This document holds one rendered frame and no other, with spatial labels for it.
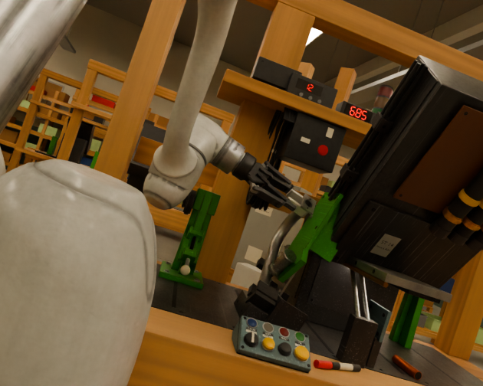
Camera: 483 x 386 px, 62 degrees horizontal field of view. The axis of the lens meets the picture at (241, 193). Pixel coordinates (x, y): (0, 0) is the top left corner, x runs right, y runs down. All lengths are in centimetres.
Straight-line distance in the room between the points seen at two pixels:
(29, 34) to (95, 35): 1104
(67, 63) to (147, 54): 1011
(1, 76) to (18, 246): 23
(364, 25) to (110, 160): 98
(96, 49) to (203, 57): 1066
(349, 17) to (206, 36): 81
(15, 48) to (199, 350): 56
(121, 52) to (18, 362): 1115
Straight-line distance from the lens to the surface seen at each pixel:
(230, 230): 135
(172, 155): 91
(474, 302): 176
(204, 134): 104
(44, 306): 33
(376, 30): 158
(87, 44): 1154
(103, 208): 33
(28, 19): 54
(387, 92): 156
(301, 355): 84
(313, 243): 103
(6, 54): 51
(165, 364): 80
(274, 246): 115
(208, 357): 80
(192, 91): 85
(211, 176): 142
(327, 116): 131
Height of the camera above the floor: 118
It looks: 1 degrees up
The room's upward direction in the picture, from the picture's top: 19 degrees clockwise
